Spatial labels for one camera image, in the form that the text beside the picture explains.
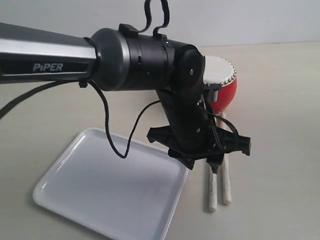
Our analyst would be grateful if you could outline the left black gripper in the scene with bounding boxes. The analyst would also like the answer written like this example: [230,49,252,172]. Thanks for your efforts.
[147,109,251,174]

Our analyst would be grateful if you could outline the small red drum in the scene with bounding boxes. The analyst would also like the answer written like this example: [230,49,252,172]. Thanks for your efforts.
[203,55,237,114]

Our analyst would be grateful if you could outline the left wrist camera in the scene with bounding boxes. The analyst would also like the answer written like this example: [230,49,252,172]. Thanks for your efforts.
[203,83,222,103]

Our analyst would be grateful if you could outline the white wooden drumstick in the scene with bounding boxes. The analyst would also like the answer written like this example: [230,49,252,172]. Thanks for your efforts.
[208,165,218,213]
[214,112,232,205]

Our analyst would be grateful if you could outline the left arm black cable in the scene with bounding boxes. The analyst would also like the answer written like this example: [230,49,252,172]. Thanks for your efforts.
[0,0,241,160]

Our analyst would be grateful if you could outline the white plastic tray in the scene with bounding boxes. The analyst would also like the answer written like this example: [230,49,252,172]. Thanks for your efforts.
[32,128,188,240]

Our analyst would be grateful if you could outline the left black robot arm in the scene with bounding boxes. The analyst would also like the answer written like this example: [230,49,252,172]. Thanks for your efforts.
[0,23,251,173]

